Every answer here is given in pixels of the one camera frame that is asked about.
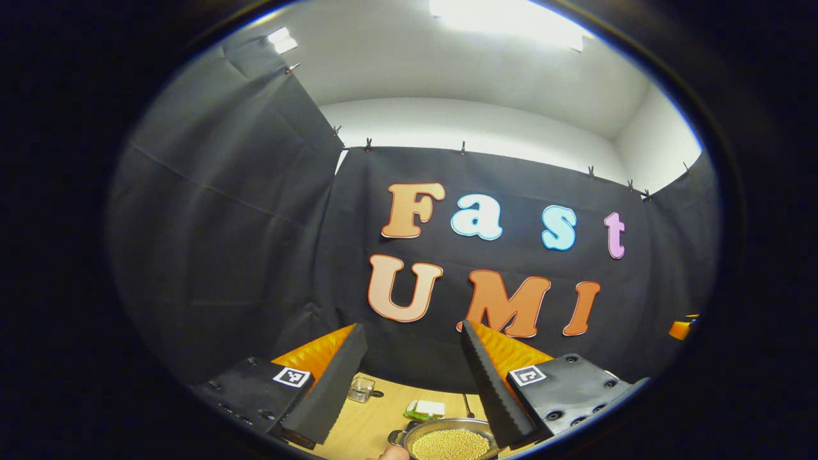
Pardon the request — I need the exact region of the ceiling light panel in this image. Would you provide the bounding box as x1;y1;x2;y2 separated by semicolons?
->
267;27;299;55
428;0;592;52

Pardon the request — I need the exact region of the wire utensil basket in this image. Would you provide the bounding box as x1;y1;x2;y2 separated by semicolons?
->
347;376;384;403

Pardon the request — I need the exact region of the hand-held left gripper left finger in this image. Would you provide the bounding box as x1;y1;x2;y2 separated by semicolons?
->
192;323;369;448

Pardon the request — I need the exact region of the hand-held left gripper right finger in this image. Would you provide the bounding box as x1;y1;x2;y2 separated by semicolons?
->
460;319;649;448

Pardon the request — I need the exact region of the pile of yellow soybeans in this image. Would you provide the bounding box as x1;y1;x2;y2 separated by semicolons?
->
411;428;491;460

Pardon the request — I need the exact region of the stainless steel pot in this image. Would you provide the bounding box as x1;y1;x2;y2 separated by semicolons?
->
388;417;502;460

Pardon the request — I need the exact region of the sandwich on small plate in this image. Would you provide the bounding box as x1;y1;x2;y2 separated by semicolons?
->
404;400;447;421

